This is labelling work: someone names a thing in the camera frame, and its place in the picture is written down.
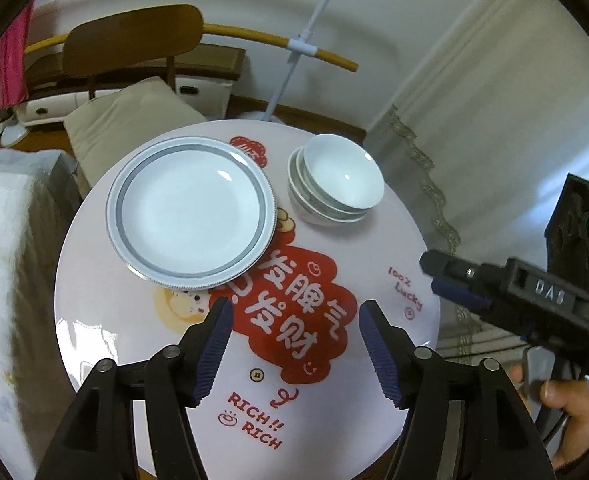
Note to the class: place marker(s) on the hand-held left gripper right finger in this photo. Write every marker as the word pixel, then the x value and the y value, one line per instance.
pixel 379 355

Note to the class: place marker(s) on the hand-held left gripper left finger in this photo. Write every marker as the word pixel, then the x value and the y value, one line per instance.
pixel 214 355

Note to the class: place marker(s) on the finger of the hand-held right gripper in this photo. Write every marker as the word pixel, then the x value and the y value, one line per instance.
pixel 454 270

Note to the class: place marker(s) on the white plate grey band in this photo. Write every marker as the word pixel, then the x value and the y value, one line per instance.
pixel 134 269
pixel 189 210

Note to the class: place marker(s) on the white bowl grey band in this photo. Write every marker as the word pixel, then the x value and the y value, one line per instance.
pixel 299 175
pixel 319 220
pixel 339 170

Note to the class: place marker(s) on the person's right hand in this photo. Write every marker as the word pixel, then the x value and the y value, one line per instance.
pixel 574 410

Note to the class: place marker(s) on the round printed table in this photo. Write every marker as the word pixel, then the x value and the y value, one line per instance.
pixel 124 320

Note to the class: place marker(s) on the white curtain with lace trim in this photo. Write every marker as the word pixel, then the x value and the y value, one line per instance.
pixel 499 110

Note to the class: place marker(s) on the white quilted bed cover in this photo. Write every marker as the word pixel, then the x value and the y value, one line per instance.
pixel 14 260

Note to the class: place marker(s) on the beige cushion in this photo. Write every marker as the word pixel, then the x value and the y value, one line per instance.
pixel 134 115

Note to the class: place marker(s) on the white rack with wooden bars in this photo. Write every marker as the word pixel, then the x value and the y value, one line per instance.
pixel 299 45

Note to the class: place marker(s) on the wooden cabinet with white drawers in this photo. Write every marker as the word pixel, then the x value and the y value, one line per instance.
pixel 209 60

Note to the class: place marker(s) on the wooden chair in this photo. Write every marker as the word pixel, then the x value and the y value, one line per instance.
pixel 134 40

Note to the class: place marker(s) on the pink cloth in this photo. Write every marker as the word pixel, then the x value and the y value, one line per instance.
pixel 14 60

